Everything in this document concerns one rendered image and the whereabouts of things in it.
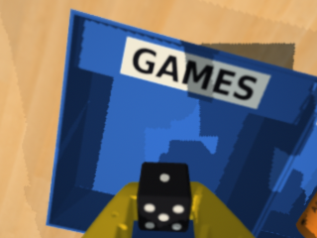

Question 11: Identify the orange and brown aa battery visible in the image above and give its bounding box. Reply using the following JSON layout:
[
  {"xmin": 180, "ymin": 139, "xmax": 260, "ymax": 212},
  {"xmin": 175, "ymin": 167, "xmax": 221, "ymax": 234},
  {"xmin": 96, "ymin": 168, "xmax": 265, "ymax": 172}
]
[{"xmin": 296, "ymin": 192, "xmax": 317, "ymax": 238}]

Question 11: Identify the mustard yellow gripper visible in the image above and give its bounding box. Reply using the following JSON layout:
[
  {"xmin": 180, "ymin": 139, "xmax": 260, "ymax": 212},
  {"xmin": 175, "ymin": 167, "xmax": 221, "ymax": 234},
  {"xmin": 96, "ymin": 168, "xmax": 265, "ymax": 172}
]
[{"xmin": 81, "ymin": 181, "xmax": 255, "ymax": 238}]

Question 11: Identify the black die with white pips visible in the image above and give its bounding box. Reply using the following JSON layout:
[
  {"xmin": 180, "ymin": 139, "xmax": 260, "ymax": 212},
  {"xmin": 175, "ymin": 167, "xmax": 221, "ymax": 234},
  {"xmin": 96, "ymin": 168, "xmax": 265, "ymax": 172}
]
[{"xmin": 137, "ymin": 162, "xmax": 192, "ymax": 232}]

